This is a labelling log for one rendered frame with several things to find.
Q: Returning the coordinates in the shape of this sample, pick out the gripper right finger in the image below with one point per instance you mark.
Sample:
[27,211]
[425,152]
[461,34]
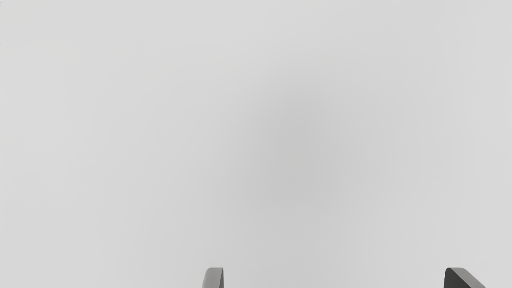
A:
[460,280]

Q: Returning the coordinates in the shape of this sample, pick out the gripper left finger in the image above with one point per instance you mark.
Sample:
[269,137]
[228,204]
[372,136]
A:
[214,278]

